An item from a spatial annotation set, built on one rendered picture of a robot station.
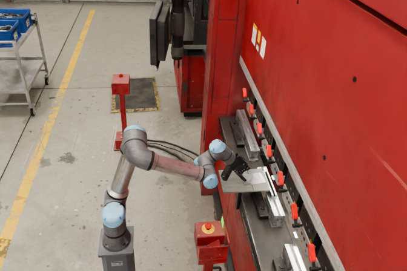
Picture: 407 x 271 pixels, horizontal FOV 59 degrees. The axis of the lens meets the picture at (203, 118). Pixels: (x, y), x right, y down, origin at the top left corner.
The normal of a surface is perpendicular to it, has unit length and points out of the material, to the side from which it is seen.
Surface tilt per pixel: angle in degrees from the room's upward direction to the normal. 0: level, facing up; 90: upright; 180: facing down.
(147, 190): 0
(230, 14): 90
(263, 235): 0
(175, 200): 0
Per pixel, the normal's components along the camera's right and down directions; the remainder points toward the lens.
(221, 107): 0.11, 0.55
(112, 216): 0.07, -0.75
